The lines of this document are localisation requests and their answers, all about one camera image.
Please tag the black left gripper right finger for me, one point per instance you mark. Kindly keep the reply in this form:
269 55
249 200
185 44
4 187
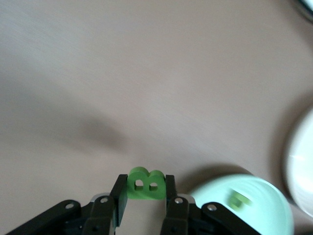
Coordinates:
174 215

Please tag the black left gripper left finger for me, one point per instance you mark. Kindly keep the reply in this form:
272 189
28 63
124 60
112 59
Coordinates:
117 205

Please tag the green foam letter B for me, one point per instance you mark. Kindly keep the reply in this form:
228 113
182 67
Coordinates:
146 194

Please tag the green foam letter p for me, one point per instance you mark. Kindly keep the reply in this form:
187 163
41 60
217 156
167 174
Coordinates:
244 199

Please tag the green round plate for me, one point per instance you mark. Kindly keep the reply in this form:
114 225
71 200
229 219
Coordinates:
269 215

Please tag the brown table cover mat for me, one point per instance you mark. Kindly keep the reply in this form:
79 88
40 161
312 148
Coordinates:
122 73

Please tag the beige round plate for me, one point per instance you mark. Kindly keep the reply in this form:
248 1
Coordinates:
303 171

